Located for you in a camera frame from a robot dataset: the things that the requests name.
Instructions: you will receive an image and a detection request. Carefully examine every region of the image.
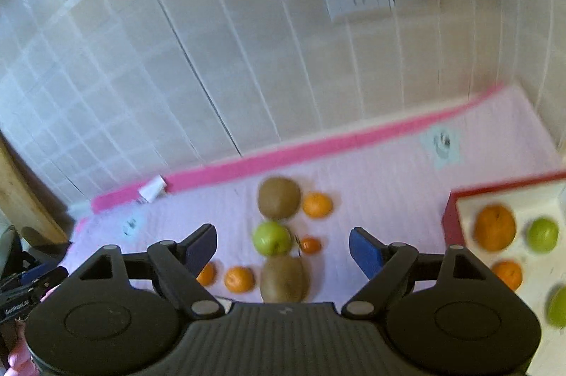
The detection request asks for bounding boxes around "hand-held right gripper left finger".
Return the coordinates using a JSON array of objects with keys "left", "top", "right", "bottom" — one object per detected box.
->
[{"left": 66, "top": 224, "right": 224, "bottom": 320}]

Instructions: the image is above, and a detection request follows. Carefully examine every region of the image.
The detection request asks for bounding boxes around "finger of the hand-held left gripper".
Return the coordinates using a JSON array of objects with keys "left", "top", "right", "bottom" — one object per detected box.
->
[{"left": 18, "top": 263, "right": 69, "bottom": 292}]

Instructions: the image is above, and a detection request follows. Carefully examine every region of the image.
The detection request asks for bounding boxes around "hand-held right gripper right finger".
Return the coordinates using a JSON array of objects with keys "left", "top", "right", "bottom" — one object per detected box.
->
[{"left": 341, "top": 227, "right": 498, "bottom": 320}]

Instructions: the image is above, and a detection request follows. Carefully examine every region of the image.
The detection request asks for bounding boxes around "tangerine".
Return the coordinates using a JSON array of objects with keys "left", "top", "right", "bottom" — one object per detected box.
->
[
  {"left": 297, "top": 237, "right": 322, "bottom": 255},
  {"left": 196, "top": 262, "right": 217, "bottom": 287},
  {"left": 224, "top": 266, "right": 256, "bottom": 294},
  {"left": 491, "top": 261, "right": 524, "bottom": 292},
  {"left": 302, "top": 192, "right": 333, "bottom": 220}
]

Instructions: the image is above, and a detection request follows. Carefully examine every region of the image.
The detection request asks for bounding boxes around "green lime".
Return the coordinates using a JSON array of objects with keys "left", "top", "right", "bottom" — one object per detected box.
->
[{"left": 252, "top": 221, "right": 293, "bottom": 256}]

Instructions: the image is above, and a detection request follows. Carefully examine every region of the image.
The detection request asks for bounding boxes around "red box with white inside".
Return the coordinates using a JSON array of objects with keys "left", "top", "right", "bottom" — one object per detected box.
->
[{"left": 442, "top": 170, "right": 566, "bottom": 376}]

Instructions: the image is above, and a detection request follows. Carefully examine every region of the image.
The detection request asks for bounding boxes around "pink cloth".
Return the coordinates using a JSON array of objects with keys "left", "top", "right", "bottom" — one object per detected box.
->
[{"left": 0, "top": 318, "right": 36, "bottom": 376}]

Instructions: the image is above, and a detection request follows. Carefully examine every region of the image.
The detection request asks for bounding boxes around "white mat tag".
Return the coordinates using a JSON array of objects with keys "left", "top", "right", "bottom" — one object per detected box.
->
[{"left": 138, "top": 177, "right": 168, "bottom": 202}]

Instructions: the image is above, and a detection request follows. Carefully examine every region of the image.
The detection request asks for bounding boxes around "pink mat with star print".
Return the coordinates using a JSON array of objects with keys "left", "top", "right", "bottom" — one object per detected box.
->
[{"left": 57, "top": 83, "right": 564, "bottom": 306}]

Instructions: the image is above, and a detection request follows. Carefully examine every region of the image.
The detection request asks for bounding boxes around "brown kiwi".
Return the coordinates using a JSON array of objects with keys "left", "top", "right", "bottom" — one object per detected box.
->
[
  {"left": 260, "top": 255, "right": 309, "bottom": 303},
  {"left": 258, "top": 177, "right": 302, "bottom": 220}
]

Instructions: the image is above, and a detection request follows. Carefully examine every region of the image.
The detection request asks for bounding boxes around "wooden board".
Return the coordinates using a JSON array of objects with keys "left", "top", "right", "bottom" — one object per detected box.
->
[{"left": 0, "top": 132, "right": 71, "bottom": 246}]

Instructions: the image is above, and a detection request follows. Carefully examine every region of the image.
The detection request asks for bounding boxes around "large orange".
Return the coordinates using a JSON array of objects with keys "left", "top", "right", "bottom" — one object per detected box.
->
[{"left": 474, "top": 204, "right": 517, "bottom": 251}]

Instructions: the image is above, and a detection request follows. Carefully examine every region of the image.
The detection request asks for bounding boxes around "green apple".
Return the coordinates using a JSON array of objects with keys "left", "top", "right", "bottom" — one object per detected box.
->
[
  {"left": 526, "top": 217, "right": 560, "bottom": 255},
  {"left": 547, "top": 286, "right": 566, "bottom": 330}
]

